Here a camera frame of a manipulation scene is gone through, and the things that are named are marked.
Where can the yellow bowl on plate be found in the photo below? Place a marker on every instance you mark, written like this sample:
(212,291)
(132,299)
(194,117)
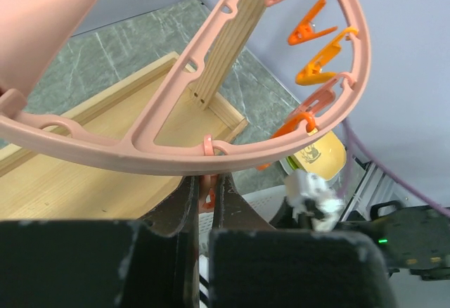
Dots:
(326,157)

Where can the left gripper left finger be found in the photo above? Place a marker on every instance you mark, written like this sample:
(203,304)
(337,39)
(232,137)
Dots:
(170,260)

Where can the wooden hanger rack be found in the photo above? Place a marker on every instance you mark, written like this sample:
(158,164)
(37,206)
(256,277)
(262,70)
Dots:
(107,125)

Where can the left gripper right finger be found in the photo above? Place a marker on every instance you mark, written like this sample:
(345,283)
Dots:
(232,211)

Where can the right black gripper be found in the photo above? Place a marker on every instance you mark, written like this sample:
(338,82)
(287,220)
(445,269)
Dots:
(412,238)

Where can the white plastic basket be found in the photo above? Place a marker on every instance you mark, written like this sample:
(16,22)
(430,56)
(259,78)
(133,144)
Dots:
(269,203)

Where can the white black striped sock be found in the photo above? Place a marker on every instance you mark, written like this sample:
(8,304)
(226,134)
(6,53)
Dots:
(203,281)

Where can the aluminium frame rail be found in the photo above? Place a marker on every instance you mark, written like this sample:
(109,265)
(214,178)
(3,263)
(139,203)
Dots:
(371,187)

